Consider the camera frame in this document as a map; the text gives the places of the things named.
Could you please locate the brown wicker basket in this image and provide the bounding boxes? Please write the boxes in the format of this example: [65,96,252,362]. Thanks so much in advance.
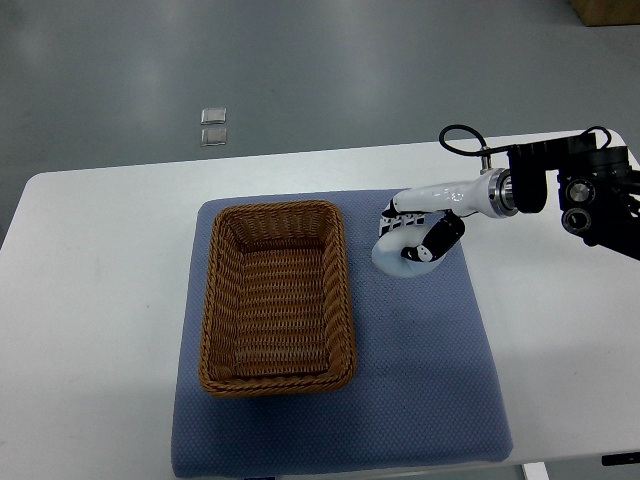
[198,200,357,398]

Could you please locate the upper silver floor plate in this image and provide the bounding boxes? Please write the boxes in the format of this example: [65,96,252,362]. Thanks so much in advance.
[200,107,227,125]

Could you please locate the cardboard box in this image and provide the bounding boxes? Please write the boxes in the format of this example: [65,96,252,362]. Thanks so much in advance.
[570,0,639,27]

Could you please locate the blue fabric mat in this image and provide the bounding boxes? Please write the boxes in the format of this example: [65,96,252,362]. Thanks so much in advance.
[171,190,513,478]

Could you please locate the lower silver floor plate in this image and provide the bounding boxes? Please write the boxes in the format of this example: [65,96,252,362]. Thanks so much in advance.
[200,127,228,147]

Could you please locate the silver floor plate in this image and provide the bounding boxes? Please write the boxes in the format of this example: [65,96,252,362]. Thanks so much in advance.
[200,127,228,147]
[200,107,227,125]

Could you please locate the black table control panel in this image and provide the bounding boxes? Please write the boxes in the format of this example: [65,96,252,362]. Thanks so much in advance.
[601,452,640,467]

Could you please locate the white table leg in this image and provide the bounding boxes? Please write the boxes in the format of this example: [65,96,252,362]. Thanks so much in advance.
[521,462,550,480]

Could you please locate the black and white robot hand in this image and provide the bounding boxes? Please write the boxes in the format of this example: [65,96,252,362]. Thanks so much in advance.
[378,168,518,261]

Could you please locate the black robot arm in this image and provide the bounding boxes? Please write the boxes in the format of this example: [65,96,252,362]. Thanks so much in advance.
[507,126,639,260]

